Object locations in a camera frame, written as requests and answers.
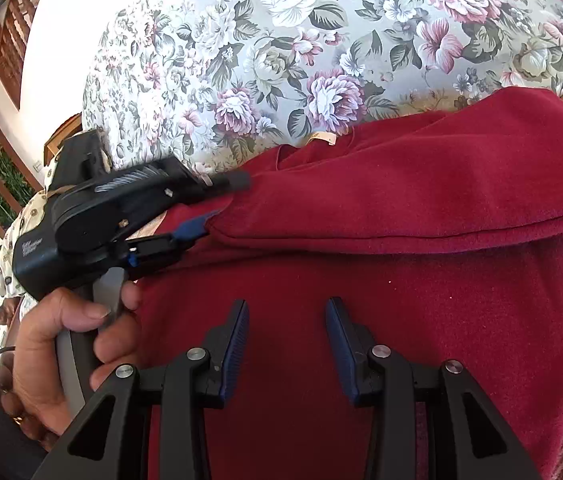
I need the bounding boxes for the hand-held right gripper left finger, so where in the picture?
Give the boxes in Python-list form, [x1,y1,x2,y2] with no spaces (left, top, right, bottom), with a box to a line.
[32,299,251,480]

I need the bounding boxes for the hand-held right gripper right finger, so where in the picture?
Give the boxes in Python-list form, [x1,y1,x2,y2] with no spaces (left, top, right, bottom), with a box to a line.
[325,296,542,480]

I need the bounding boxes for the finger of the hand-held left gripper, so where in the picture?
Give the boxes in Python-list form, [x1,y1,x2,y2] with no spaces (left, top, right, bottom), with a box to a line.
[116,211,223,282]
[182,170,253,195]

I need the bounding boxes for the dark red cloth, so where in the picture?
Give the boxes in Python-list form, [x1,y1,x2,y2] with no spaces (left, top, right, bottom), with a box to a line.
[134,86,563,480]

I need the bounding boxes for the person's left hand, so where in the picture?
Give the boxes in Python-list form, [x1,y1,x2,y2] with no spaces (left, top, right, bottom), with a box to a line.
[0,282,143,441]

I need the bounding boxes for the wooden chair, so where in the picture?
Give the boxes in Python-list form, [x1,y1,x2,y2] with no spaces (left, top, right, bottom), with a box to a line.
[43,112,86,162]

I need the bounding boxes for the floral bedsheet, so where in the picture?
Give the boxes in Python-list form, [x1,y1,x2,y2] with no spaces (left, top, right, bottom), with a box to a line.
[82,0,563,173]

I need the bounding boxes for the wooden slatted frame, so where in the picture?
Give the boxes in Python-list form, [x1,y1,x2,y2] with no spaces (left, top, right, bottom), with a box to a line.
[0,0,46,109]

